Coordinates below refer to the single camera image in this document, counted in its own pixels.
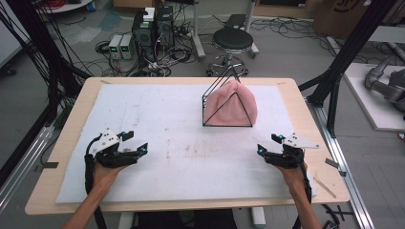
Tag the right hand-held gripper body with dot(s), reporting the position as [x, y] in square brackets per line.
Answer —
[288, 157]

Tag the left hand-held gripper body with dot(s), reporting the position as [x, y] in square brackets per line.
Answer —
[111, 157]

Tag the pink knit beanie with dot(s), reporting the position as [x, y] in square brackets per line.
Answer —
[232, 105]

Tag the person's left hand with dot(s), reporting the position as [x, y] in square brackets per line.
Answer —
[106, 178]

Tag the person's right hand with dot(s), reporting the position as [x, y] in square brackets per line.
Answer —
[294, 178]

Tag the white table mat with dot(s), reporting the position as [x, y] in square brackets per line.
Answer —
[178, 171]

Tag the grey tape strip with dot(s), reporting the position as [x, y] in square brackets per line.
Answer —
[331, 163]

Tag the thin wooden stick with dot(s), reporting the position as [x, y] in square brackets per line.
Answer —
[324, 187]

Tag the black tape strip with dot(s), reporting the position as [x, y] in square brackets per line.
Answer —
[51, 165]

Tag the white table leg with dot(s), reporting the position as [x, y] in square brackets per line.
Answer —
[258, 218]
[125, 221]

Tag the black floor clamp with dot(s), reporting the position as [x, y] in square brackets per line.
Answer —
[334, 219]

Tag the person's dark clothing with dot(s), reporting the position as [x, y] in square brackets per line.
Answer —
[181, 221]

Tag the grey bench power supply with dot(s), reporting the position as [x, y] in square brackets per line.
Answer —
[127, 47]
[115, 46]

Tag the white platform board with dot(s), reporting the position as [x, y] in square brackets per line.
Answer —
[369, 108]

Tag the black computer tower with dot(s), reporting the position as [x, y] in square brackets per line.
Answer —
[165, 28]
[143, 35]

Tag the black round stool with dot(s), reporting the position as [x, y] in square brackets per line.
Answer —
[232, 39]

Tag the white stand leg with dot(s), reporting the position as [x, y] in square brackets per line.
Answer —
[251, 31]
[197, 35]

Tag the small white box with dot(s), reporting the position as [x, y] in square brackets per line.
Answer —
[149, 14]

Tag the black flat laptop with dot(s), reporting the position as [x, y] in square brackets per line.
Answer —
[235, 20]

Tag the cardboard box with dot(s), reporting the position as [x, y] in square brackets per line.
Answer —
[337, 19]

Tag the blue tape roll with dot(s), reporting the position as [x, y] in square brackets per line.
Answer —
[91, 6]

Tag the white round table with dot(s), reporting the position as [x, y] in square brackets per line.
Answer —
[67, 7]

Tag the aluminium rail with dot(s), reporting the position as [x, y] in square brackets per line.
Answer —
[344, 178]
[22, 165]

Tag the black frame post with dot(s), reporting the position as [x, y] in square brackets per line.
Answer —
[353, 44]
[41, 47]

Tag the white wall panel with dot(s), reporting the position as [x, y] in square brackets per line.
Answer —
[9, 35]

